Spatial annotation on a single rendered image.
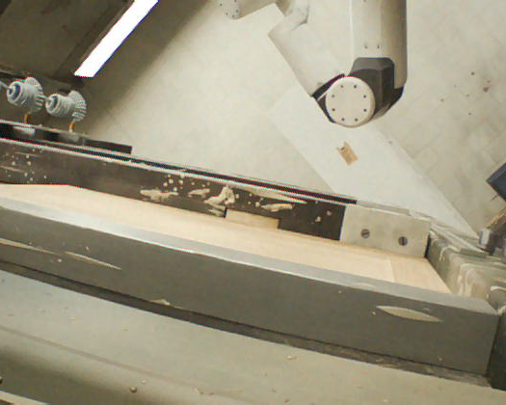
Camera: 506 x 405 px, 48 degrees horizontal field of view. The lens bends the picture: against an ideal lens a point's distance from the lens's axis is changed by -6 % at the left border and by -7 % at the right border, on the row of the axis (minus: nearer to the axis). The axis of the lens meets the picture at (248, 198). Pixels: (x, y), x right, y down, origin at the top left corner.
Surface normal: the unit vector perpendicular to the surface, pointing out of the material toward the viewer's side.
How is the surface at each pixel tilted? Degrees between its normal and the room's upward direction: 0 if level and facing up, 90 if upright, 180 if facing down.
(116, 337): 52
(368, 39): 90
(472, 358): 90
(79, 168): 90
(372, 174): 90
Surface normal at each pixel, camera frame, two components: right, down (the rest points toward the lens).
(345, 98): -0.44, 0.23
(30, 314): 0.18, -0.98
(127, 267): -0.21, 0.01
